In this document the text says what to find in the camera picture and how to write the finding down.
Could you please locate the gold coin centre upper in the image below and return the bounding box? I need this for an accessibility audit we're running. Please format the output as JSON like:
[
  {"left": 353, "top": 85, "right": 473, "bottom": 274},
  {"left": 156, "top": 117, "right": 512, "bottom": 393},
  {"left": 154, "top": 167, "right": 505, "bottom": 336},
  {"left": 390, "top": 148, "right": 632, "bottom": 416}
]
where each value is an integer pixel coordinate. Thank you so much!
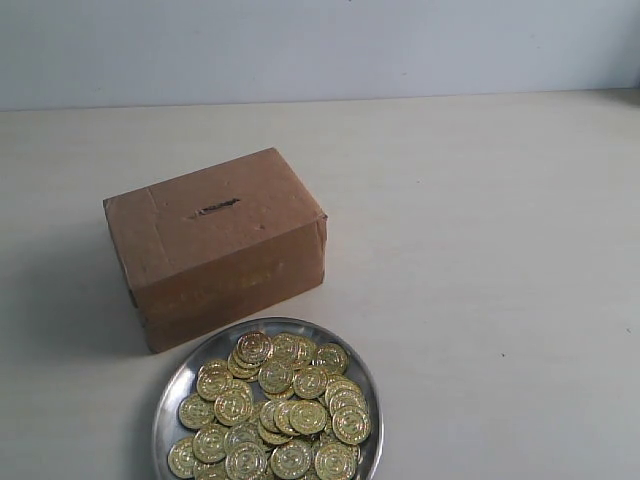
[{"left": 258, "top": 359, "right": 294, "bottom": 394}]

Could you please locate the gold coin left upper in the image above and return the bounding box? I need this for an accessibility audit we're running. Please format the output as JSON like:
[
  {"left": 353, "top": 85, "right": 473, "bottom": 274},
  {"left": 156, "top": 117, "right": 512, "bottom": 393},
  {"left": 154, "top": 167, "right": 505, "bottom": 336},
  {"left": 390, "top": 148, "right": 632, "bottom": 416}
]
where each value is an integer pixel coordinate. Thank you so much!
[{"left": 196, "top": 369, "right": 233, "bottom": 402}]

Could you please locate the gold coin bottom left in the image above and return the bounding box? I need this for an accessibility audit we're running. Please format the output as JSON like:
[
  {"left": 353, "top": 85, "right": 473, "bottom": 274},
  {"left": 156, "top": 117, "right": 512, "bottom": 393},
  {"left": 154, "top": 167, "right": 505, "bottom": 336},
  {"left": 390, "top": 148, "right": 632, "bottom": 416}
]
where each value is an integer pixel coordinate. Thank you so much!
[{"left": 167, "top": 435, "right": 196, "bottom": 479}]

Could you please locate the round steel plate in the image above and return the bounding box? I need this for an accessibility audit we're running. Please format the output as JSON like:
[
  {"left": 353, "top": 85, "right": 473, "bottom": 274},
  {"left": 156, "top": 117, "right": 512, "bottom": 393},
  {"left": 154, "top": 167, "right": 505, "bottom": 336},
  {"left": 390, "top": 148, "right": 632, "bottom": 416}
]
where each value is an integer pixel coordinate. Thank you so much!
[{"left": 151, "top": 317, "right": 384, "bottom": 479}]

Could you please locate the gold coin lower left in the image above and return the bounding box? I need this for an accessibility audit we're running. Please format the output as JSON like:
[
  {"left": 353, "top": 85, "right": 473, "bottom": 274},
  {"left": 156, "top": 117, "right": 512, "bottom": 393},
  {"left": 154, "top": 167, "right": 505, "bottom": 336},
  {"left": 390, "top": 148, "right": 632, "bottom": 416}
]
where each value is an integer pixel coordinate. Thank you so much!
[{"left": 192, "top": 424, "right": 228, "bottom": 463}]

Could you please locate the gold coin centre right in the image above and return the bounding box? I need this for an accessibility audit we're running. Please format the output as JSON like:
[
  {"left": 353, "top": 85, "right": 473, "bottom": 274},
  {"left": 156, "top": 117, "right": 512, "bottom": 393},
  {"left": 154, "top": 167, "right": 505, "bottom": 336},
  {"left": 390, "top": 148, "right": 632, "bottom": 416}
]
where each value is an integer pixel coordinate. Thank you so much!
[{"left": 293, "top": 366, "right": 328, "bottom": 399}]

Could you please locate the gold coin bottom middle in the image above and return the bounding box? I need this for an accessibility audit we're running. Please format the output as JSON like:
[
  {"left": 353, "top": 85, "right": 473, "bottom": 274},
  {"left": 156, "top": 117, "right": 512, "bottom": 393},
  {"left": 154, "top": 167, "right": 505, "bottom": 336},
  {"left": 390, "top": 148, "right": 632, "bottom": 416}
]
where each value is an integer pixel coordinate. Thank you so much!
[{"left": 270, "top": 439, "right": 313, "bottom": 479}]

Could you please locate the gold coin top left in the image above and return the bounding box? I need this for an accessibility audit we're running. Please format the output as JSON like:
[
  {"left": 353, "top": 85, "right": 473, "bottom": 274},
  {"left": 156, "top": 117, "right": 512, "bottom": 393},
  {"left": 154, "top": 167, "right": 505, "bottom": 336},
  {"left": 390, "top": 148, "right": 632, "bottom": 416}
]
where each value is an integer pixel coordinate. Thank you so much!
[{"left": 236, "top": 331, "right": 273, "bottom": 364}]

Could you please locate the brown cardboard slotted box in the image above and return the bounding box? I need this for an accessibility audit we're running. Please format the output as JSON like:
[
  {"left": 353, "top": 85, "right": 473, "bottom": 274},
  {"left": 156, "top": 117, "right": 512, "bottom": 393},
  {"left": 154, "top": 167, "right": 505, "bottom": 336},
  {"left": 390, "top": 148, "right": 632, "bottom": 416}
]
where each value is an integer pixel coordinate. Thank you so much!
[{"left": 103, "top": 148, "right": 328, "bottom": 353}]

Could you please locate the gold coin top right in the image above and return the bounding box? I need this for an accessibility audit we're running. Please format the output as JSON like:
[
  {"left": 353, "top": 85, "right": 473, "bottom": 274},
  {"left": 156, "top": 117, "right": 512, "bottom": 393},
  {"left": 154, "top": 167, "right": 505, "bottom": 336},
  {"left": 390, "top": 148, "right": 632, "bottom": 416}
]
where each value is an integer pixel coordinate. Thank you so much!
[{"left": 312, "top": 343, "right": 349, "bottom": 374}]

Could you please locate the gold coin left middle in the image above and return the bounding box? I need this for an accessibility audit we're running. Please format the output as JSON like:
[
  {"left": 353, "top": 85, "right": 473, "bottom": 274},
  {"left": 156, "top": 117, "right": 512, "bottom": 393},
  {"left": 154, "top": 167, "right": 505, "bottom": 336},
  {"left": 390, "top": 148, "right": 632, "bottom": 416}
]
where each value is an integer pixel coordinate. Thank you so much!
[{"left": 214, "top": 390, "right": 253, "bottom": 427}]

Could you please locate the gold coin far left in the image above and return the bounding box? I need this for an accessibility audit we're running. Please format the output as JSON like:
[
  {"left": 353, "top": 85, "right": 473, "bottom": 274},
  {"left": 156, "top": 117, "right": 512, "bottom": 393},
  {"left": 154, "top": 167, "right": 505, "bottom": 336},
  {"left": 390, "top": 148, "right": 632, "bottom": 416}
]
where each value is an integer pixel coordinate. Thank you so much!
[{"left": 178, "top": 393, "right": 215, "bottom": 430}]

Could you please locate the gold coin top middle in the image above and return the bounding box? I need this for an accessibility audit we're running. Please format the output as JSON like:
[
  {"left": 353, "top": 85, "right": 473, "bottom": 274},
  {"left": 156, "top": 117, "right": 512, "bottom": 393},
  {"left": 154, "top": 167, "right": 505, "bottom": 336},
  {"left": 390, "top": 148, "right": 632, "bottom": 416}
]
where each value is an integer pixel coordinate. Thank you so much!
[{"left": 271, "top": 332, "right": 300, "bottom": 365}]

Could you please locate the gold coin bottom centre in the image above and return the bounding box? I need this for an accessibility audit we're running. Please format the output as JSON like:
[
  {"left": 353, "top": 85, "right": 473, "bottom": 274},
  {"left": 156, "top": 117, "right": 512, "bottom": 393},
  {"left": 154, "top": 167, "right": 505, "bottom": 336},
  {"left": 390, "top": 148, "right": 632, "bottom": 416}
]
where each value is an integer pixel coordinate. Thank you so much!
[{"left": 225, "top": 442, "right": 267, "bottom": 480}]

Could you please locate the gold coin bottom right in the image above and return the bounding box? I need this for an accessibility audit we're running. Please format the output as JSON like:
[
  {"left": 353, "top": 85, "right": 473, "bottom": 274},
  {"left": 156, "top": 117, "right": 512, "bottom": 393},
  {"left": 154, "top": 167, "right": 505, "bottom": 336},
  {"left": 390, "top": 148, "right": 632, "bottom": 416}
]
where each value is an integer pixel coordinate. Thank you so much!
[{"left": 314, "top": 442, "right": 357, "bottom": 480}]

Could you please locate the gold coin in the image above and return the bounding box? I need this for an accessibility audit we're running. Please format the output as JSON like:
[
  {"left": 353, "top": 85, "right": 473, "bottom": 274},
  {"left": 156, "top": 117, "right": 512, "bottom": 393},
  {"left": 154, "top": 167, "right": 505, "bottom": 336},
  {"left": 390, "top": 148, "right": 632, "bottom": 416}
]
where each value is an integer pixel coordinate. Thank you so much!
[
  {"left": 314, "top": 442, "right": 357, "bottom": 480},
  {"left": 178, "top": 393, "right": 215, "bottom": 430},
  {"left": 289, "top": 400, "right": 327, "bottom": 435},
  {"left": 167, "top": 435, "right": 196, "bottom": 479},
  {"left": 236, "top": 331, "right": 273, "bottom": 364},
  {"left": 196, "top": 369, "right": 233, "bottom": 402},
  {"left": 312, "top": 343, "right": 349, "bottom": 374},
  {"left": 258, "top": 359, "right": 294, "bottom": 394},
  {"left": 271, "top": 332, "right": 300, "bottom": 365},
  {"left": 214, "top": 390, "right": 253, "bottom": 427},
  {"left": 225, "top": 442, "right": 267, "bottom": 480},
  {"left": 332, "top": 406, "right": 371, "bottom": 445},
  {"left": 270, "top": 439, "right": 313, "bottom": 479},
  {"left": 192, "top": 424, "right": 228, "bottom": 463},
  {"left": 293, "top": 366, "right": 328, "bottom": 399}
]

